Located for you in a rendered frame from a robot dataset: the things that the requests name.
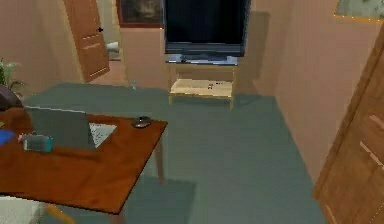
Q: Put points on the grey laptop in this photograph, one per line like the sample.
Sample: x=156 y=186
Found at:
x=63 y=128

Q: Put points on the light wooden television stand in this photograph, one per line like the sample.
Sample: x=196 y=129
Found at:
x=201 y=88

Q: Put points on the black computer mouse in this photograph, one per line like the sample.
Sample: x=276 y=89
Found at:
x=141 y=122

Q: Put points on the clear small bottle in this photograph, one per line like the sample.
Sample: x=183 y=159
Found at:
x=134 y=84

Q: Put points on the black television set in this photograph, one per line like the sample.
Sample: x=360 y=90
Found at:
x=205 y=26

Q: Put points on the white toilet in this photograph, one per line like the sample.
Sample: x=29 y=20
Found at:
x=113 y=46

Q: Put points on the brown wooden table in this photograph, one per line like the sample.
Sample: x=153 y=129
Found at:
x=100 y=173

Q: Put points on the dark framed picture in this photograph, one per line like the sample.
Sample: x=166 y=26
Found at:
x=141 y=13

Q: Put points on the brown wooden room door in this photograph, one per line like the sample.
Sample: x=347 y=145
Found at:
x=358 y=160
x=88 y=40

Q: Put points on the teal box with pink cap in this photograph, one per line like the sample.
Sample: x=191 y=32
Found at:
x=37 y=143

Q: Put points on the green house plant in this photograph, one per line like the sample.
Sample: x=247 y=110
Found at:
x=8 y=75

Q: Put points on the blue flat object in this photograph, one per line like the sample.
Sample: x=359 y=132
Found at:
x=5 y=136

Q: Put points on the gold framed picture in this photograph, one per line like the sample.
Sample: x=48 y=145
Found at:
x=361 y=10

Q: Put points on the white chair with wooden frame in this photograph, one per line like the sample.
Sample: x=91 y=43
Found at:
x=20 y=211

